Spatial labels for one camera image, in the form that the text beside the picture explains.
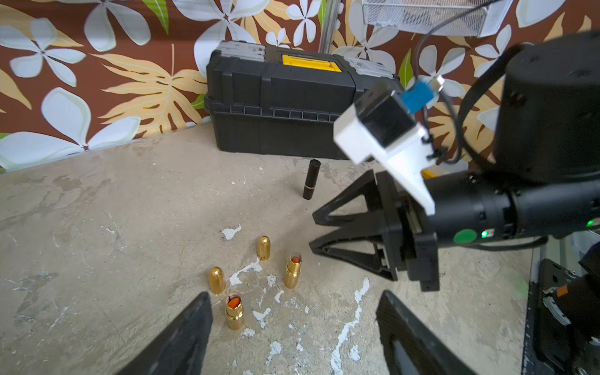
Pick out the black lipstick tube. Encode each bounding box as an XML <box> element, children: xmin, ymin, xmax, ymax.
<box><xmin>302</xmin><ymin>159</ymin><xmax>321</xmax><ymax>200</ymax></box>

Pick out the black plastic toolbox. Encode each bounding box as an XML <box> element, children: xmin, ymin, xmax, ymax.
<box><xmin>204</xmin><ymin>41</ymin><xmax>403</xmax><ymax>159</ymax></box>

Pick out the yellow handled screwdriver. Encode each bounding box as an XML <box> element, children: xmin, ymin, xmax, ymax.
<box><xmin>420</xmin><ymin>170</ymin><xmax>437</xmax><ymax>179</ymax></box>

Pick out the gold lipstick cap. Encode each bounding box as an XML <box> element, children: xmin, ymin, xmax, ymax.
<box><xmin>208</xmin><ymin>267</ymin><xmax>227</xmax><ymax>295</ymax></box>
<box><xmin>256</xmin><ymin>236</ymin><xmax>271</xmax><ymax>261</ymax></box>

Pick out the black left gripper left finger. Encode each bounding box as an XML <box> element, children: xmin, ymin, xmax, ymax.
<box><xmin>118</xmin><ymin>292</ymin><xmax>213</xmax><ymax>374</ymax></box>

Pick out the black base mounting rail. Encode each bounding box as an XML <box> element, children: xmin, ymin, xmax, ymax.
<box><xmin>521</xmin><ymin>244</ymin><xmax>599</xmax><ymax>374</ymax></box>

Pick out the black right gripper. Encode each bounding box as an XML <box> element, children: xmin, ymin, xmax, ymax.
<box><xmin>309</xmin><ymin>170</ymin><xmax>516</xmax><ymax>292</ymax></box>

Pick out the gold lipstick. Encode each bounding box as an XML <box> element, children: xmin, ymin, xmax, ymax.
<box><xmin>225</xmin><ymin>293</ymin><xmax>244</xmax><ymax>331</ymax></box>
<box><xmin>284</xmin><ymin>254</ymin><xmax>303</xmax><ymax>289</ymax></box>

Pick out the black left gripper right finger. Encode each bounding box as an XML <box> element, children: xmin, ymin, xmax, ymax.
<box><xmin>376</xmin><ymin>290</ymin><xmax>474</xmax><ymax>374</ymax></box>

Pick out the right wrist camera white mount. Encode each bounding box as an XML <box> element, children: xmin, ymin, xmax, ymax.
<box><xmin>334</xmin><ymin>81</ymin><xmax>437</xmax><ymax>216</ymax></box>

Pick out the white mesh basket right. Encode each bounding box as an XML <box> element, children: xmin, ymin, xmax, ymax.
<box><xmin>362</xmin><ymin>0</ymin><xmax>513</xmax><ymax>38</ymax></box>

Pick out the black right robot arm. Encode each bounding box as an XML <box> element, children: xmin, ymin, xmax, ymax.
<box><xmin>309</xmin><ymin>31</ymin><xmax>599</xmax><ymax>292</ymax></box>

